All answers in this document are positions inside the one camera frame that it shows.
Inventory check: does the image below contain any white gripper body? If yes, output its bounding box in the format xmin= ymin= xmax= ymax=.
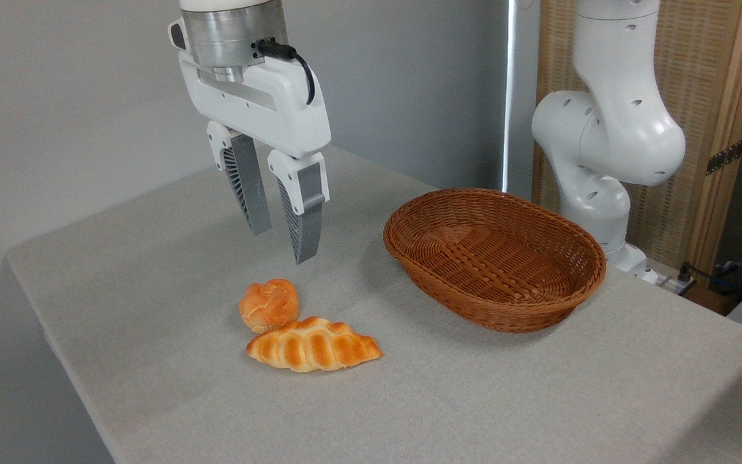
xmin=168 ymin=18 xmax=332 ymax=160

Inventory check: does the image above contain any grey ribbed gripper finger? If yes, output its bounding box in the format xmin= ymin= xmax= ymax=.
xmin=268 ymin=150 xmax=331 ymax=266
xmin=207 ymin=121 xmax=273 ymax=236

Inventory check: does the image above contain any round orange bread roll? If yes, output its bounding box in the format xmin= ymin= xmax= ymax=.
xmin=239 ymin=278 xmax=300 ymax=334

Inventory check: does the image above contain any long braided bread loaf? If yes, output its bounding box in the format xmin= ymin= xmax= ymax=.
xmin=246 ymin=316 xmax=383 ymax=373

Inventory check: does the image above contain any brown wicker basket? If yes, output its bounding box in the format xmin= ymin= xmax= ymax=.
xmin=383 ymin=188 xmax=607 ymax=334

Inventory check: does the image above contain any grey tablecloth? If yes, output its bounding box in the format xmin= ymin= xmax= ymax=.
xmin=6 ymin=145 xmax=742 ymax=464

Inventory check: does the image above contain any white power strip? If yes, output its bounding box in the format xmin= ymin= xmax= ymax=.
xmin=658 ymin=271 xmax=698 ymax=297

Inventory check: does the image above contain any metal screen hinge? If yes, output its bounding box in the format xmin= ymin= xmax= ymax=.
xmin=706 ymin=139 xmax=742 ymax=176

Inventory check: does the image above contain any wooden woven folding screen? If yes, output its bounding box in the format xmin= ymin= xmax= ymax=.
xmin=532 ymin=0 xmax=742 ymax=278

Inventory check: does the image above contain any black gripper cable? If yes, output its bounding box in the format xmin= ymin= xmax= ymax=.
xmin=256 ymin=39 xmax=316 ymax=106

